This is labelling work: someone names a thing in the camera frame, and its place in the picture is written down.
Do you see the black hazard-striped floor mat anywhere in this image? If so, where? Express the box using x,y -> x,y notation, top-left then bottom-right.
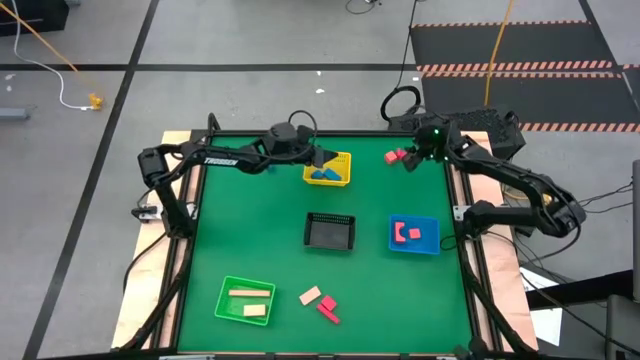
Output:
409,19 -> 640,135

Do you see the black beam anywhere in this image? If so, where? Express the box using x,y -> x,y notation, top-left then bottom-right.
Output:
524,269 -> 634,311

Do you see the orange cable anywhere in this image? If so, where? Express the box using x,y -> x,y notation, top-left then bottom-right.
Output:
0,1 -> 97,101

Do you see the black frame strut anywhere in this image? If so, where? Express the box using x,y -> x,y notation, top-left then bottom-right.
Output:
459,249 -> 539,354
119,234 -> 196,351

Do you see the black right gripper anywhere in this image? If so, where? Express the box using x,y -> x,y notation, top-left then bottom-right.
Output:
401,122 -> 454,174

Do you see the yellow plastic basket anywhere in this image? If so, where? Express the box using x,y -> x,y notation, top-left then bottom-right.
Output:
302,150 -> 353,188

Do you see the white cable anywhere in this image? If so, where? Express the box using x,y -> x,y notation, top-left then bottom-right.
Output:
10,0 -> 96,111

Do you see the black perforated computer case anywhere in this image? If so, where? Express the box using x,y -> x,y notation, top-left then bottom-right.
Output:
388,107 -> 527,161

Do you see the thin black cable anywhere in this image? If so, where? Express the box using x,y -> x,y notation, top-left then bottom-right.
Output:
344,0 -> 384,15

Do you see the black plastic basket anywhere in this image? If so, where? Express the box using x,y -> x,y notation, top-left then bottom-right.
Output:
302,211 -> 357,252

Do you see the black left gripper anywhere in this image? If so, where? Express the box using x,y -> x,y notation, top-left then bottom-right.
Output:
292,125 -> 340,170

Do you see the black coiled cable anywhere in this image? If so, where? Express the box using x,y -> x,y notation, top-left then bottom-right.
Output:
379,0 -> 424,123

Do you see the yellow cable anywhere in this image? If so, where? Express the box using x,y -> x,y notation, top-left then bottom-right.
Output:
482,0 -> 516,107

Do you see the long red block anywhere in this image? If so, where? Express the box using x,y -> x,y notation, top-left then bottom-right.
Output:
315,303 -> 341,327

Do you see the green plastic basket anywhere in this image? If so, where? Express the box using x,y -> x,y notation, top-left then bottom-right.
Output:
213,275 -> 277,328

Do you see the rectangular natural wooden block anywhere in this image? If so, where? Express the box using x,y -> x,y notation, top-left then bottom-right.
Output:
298,285 -> 323,307

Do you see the grey box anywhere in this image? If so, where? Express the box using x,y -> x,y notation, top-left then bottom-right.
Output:
604,294 -> 640,360

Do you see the blue plastic basket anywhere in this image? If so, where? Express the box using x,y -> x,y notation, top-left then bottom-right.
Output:
388,214 -> 442,256

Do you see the black box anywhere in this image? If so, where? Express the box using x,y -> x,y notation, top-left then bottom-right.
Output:
0,0 -> 70,37

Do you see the white paper sheet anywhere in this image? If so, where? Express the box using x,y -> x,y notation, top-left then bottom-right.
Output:
517,264 -> 565,347

